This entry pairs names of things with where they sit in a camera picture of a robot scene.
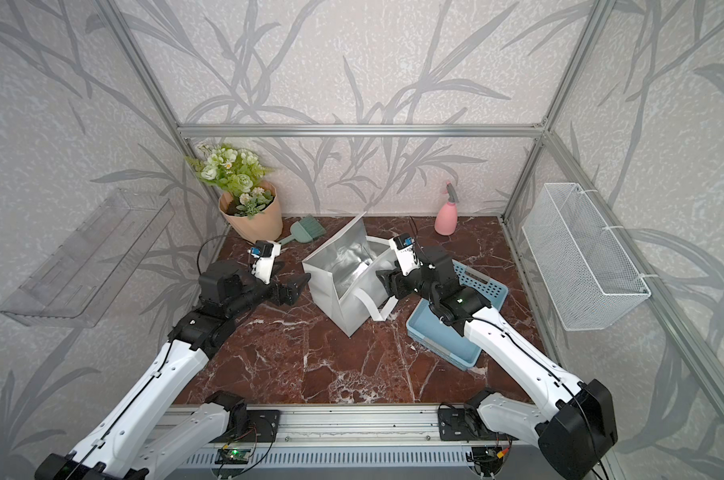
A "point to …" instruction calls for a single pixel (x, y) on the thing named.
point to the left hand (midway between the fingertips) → (296, 269)
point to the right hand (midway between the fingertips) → (387, 265)
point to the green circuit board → (232, 456)
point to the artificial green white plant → (236, 170)
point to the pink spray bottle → (446, 221)
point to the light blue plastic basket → (449, 338)
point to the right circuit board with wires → (488, 458)
